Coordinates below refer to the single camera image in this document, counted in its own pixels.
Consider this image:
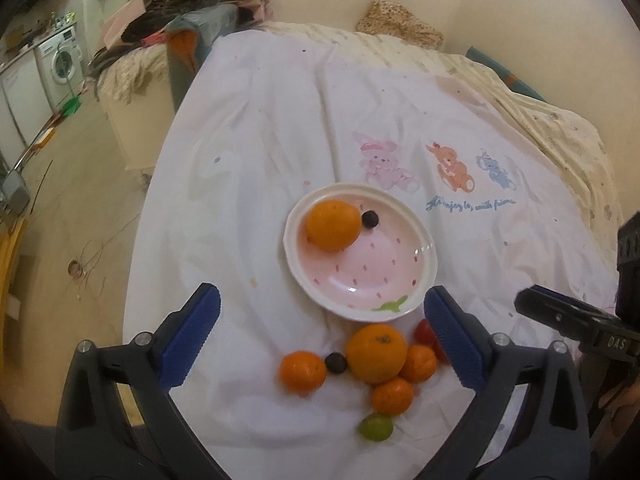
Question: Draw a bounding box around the large smooth orange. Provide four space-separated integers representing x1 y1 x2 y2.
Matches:
306 199 362 253

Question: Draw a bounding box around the large orange with stem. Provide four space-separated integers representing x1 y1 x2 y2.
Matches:
346 324 408 385

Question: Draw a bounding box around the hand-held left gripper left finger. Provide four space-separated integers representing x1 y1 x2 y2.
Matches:
55 282 231 480

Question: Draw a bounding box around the pile of clothes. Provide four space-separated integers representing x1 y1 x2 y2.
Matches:
87 0 273 81

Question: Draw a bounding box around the white cartoon printed blanket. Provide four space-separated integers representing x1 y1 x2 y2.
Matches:
122 25 621 466

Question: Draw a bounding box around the red tomato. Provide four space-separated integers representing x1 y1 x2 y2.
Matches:
414 319 449 363

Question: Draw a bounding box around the white cabinet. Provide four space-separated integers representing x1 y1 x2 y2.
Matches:
0 50 53 161

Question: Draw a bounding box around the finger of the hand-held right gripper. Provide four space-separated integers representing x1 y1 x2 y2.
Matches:
515 285 640 361

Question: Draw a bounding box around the teal blanket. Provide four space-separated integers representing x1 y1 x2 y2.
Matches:
165 2 241 113

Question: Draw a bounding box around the white washing machine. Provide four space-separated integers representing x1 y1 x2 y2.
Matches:
34 25 87 111

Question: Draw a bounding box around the green lime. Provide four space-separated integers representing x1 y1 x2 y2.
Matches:
356 413 394 442

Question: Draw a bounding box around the floral pillow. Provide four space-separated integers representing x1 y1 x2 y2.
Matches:
356 0 445 50

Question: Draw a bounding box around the medium tangerine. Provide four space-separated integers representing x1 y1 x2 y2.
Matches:
279 350 328 395

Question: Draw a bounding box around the pink strawberry print plate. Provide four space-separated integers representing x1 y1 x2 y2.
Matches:
284 183 440 324

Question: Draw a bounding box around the small tangerine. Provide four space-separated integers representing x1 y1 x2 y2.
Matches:
370 377 415 417
399 344 439 384

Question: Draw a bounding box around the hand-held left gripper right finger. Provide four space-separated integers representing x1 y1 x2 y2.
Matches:
424 285 593 480

